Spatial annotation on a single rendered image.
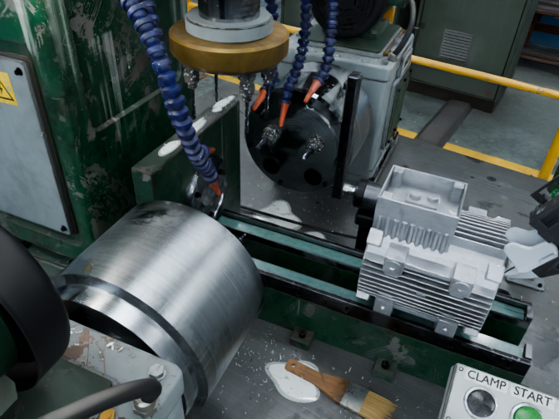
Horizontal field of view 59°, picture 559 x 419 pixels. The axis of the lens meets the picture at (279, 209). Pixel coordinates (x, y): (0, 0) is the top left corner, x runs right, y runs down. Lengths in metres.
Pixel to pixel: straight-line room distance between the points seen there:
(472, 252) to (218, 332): 0.40
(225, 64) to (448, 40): 3.23
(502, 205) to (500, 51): 2.45
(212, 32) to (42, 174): 0.38
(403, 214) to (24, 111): 0.59
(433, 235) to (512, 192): 0.77
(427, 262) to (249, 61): 0.40
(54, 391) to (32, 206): 0.54
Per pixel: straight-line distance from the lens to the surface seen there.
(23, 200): 1.00
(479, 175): 1.56
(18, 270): 0.38
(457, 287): 0.77
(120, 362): 0.52
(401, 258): 0.76
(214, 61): 0.72
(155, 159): 0.83
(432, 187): 0.84
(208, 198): 0.97
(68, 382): 0.51
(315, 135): 1.03
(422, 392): 0.96
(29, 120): 0.86
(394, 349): 0.93
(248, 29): 0.73
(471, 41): 3.84
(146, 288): 0.58
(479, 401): 0.64
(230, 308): 0.64
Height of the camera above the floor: 1.57
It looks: 37 degrees down
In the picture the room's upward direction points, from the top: 3 degrees clockwise
